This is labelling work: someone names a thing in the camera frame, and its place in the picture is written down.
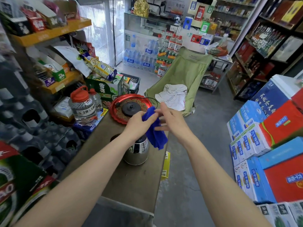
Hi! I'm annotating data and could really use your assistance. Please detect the person's right hand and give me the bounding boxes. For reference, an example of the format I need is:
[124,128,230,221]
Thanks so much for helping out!
[154,102,193,143]

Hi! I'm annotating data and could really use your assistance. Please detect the person's left hand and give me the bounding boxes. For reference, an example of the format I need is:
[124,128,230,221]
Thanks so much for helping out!
[123,111,160,141]

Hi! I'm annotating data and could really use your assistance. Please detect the blue microfibre cloth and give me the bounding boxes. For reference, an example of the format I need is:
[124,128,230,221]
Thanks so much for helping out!
[142,106,169,150]

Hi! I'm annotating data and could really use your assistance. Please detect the person's left forearm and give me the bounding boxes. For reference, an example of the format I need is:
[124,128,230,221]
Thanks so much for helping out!
[14,134,143,227]

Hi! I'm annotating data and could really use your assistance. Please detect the person's right forearm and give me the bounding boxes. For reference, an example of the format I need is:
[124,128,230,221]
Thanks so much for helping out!
[181,133,271,227]

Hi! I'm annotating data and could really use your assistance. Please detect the black kettle base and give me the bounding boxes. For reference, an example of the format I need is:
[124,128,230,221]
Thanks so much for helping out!
[121,102,142,117]

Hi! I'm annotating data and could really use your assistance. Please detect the white crumpled cloth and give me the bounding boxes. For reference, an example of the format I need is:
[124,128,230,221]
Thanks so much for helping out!
[155,84,188,111]

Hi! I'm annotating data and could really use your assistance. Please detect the stainless steel kettle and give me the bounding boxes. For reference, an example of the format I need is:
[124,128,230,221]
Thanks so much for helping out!
[123,134,150,166]

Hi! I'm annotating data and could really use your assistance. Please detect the red round tray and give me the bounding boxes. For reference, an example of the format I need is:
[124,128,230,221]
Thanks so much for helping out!
[109,94,153,125]

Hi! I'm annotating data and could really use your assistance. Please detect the yellow flat carton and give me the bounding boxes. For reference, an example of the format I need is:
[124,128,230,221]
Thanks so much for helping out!
[161,151,171,181]

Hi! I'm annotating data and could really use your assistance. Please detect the black plastic crate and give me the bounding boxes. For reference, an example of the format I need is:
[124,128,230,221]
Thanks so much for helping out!
[119,73,141,94]

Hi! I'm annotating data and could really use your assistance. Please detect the green and white beer carton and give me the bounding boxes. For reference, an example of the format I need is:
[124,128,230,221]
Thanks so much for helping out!
[84,74,124,102]

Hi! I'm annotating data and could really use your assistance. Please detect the small clear jug red cap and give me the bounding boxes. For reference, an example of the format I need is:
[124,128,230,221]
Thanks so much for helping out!
[89,88,104,112]

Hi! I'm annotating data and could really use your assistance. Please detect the stack of clear water bottles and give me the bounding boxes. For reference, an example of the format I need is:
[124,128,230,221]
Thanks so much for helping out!
[123,35,159,73]

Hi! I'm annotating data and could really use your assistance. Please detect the green folding chair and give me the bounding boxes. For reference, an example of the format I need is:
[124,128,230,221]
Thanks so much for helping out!
[144,47,213,117]

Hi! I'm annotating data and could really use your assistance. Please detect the stack of green-label bottles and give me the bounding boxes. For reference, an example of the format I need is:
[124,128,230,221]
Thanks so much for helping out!
[154,34,183,78]

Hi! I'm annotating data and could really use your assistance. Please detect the large clear jug red cap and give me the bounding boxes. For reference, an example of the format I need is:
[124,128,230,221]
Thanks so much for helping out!
[68,86,98,126]

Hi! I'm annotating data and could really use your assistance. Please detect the dark blue flat box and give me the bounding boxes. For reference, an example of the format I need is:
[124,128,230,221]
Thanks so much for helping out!
[72,108,109,140]

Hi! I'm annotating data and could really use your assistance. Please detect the yellow snack packet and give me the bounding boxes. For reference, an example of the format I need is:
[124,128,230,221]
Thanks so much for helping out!
[84,56,118,81]

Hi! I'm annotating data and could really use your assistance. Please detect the grey metal rack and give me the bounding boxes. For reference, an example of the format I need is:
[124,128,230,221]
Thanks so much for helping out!
[198,56,234,94]

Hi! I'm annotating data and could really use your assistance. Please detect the stack of blue milk cartons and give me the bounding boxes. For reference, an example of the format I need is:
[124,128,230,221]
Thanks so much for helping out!
[227,100,277,204]

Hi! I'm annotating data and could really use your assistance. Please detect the white wipes packet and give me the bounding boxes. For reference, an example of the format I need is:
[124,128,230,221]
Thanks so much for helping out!
[53,96,74,119]

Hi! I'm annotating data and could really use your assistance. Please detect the glass display counter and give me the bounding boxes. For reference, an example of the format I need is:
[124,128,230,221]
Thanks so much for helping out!
[124,11,214,53]

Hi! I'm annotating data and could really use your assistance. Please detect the white paper bag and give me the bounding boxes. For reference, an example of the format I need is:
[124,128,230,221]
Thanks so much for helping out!
[53,46,92,77]

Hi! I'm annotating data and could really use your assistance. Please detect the blue payment code stand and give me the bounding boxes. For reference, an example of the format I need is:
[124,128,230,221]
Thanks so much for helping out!
[182,17,193,30]

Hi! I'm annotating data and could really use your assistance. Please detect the small green box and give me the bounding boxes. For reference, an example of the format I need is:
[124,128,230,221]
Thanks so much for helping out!
[51,68,66,82]

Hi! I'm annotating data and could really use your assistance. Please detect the green payment code stand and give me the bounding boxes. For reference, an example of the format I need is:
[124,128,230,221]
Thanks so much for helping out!
[200,21,211,36]

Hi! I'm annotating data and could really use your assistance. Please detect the small purple box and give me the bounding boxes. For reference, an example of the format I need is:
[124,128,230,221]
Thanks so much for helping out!
[42,76,55,87]

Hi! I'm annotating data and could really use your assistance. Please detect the golden statue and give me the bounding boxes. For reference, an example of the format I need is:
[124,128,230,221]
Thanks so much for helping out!
[134,0,150,18]

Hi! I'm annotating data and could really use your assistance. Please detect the blue and white gift box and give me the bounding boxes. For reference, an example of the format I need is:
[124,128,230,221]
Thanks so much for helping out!
[250,74,301,116]

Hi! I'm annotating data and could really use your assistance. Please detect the red payment code stand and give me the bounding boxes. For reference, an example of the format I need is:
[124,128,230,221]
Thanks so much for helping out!
[194,6,205,22]

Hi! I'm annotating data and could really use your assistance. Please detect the stack of wrapped dark bottles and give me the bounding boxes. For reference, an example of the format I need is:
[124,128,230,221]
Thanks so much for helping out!
[0,53,82,179]

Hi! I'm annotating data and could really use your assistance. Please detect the red carton with blue label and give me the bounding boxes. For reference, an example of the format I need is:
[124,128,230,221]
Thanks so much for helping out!
[264,160,303,203]
[259,99,303,149]

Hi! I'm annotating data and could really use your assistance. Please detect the plain blue carton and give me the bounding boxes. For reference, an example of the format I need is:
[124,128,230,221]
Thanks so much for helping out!
[258,137,303,170]

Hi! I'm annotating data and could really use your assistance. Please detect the orange shelf unit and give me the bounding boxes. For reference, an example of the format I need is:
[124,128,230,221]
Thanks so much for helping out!
[7,17,93,95]

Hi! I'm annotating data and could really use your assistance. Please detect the dark shelf with liquor boxes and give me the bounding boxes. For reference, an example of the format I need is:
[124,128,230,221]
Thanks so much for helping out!
[226,0,303,101]

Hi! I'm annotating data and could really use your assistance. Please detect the white and green cartons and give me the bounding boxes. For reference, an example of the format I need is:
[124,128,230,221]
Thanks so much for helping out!
[256,200,303,227]

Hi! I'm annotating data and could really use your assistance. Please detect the red snack boxes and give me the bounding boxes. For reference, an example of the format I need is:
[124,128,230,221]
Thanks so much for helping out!
[20,6,47,33]

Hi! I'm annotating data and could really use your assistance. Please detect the green beer case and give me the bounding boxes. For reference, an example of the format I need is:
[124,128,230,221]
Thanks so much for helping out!
[0,141,57,227]

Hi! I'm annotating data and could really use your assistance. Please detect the cigarette wall shelf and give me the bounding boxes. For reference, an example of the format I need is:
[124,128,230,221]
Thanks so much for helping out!
[211,0,261,41]

